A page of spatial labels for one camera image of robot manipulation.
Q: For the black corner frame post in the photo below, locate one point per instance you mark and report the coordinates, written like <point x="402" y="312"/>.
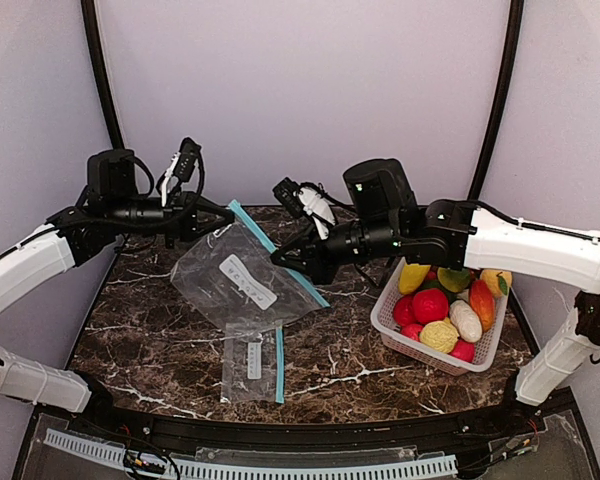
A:
<point x="100" y="75"/>
<point x="501" y="91"/>

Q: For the white slotted cable duct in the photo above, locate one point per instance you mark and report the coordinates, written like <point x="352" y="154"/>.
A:
<point x="208" y="463"/>

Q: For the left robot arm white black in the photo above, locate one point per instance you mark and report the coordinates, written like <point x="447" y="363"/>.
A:
<point x="109" y="207"/>

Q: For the red toy fruit left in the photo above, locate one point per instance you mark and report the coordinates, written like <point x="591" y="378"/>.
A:
<point x="403" y="311"/>

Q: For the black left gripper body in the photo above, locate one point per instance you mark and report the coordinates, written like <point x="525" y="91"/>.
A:
<point x="189" y="220"/>

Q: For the black corner frame post left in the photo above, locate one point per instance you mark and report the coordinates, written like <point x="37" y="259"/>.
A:
<point x="100" y="75"/>

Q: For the red toy fruit front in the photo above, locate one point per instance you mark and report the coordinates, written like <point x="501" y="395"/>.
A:
<point x="463" y="351"/>

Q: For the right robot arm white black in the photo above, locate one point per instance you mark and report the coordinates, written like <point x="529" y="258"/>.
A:
<point x="389" y="223"/>

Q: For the dark green toy pepper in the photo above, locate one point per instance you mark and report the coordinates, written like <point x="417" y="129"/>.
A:
<point x="435" y="284"/>

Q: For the red toy fruit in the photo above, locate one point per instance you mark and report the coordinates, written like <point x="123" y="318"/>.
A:
<point x="463" y="351"/>
<point x="403" y="311"/>

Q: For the yellow toy pear with leaf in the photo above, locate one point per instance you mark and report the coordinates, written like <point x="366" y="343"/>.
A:
<point x="499" y="282"/>

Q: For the white plastic basket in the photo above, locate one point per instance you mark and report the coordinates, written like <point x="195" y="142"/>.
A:
<point x="382" y="320"/>

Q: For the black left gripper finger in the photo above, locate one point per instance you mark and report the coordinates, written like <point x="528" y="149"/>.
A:
<point x="211" y="227"/>
<point x="220" y="213"/>

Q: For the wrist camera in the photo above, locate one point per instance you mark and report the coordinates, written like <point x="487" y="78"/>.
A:
<point x="306" y="201"/>
<point x="180" y="170"/>

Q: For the black front rail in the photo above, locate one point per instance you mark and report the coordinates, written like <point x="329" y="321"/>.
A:
<point x="458" y="432"/>

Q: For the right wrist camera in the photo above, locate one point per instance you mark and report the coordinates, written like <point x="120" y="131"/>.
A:
<point x="306" y="201"/>

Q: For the black corner frame post right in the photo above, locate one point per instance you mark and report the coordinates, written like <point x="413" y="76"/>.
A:
<point x="501" y="91"/>

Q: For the small clear zip bag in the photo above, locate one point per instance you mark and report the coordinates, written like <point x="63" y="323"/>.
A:
<point x="253" y="364"/>

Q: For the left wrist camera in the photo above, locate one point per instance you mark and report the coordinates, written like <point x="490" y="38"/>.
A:
<point x="180" y="170"/>

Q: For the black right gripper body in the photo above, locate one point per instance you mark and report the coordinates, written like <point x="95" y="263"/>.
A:
<point x="319" y="251"/>

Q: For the red toy apple large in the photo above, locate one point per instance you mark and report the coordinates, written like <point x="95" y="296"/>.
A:
<point x="430" y="305"/>

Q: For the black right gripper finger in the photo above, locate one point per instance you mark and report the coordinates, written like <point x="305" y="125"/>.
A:
<point x="291" y="251"/>
<point x="292" y="263"/>

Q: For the large clear zip bag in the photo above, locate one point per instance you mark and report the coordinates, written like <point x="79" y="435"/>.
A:
<point x="229" y="279"/>

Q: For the orange toy carrot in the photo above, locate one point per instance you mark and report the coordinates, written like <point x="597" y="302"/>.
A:
<point x="482" y="303"/>

